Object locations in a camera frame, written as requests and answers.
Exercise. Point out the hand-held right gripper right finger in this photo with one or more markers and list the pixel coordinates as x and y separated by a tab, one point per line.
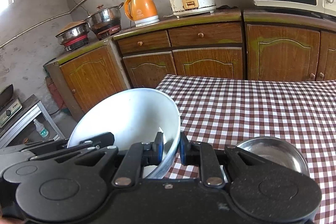
185	153

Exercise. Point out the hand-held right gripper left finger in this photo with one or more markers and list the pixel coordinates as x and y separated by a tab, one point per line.
158	148

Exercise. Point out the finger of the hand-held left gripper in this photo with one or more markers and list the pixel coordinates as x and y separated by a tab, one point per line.
86	149
105	138

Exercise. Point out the blue patterned white bowl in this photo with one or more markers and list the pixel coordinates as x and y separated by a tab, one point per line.
126	113

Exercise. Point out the small steel bowl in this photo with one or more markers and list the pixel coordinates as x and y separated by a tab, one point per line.
267	150

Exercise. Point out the gas stove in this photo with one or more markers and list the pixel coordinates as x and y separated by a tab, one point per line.
9	113

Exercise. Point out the metal rack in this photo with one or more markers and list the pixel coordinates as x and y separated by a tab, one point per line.
34	111

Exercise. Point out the wooden corner cabinet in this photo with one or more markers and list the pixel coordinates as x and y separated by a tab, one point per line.
89	77

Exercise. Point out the brown white checkered tablecloth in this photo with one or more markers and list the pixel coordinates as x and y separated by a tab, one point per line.
249	108

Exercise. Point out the dark wok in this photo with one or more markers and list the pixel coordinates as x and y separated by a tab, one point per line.
5	94

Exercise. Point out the wooden cabinet with drawers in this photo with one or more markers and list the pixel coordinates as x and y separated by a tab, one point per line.
204	64

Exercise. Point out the red induction cooker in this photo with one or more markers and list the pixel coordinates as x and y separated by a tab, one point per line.
76	44

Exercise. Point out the black induction cooker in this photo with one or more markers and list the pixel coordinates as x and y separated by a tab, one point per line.
107	32

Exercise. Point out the steel pan with brown lid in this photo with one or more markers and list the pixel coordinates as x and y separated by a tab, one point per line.
72	31

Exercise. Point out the steel pot with lid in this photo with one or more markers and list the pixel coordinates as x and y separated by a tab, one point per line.
105	16

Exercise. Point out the orange electric kettle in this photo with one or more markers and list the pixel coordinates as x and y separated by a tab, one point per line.
143	11

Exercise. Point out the dark cloth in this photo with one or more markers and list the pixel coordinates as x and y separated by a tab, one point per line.
227	7

